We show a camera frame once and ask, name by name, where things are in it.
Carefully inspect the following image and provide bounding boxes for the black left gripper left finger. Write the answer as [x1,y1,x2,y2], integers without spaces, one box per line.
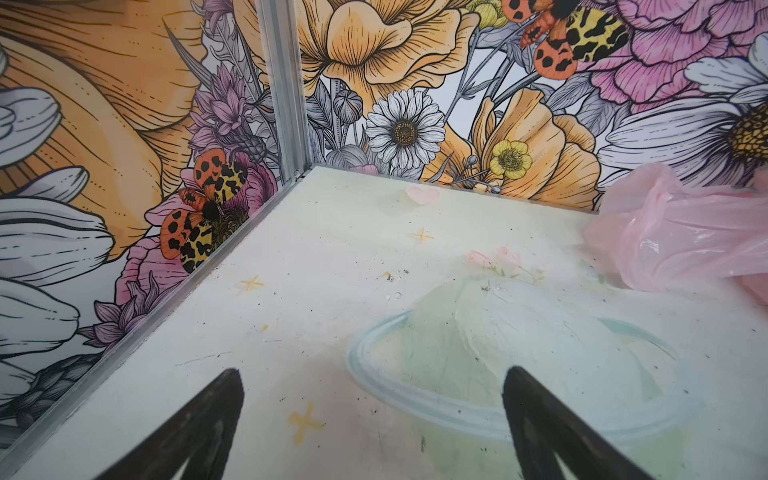
[98,368,245,479]

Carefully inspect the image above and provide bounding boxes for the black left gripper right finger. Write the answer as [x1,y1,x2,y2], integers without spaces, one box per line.
[502,366,650,479]

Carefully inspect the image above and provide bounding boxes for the pink plastic bag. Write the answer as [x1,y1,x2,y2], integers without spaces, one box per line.
[583,163,767,301]

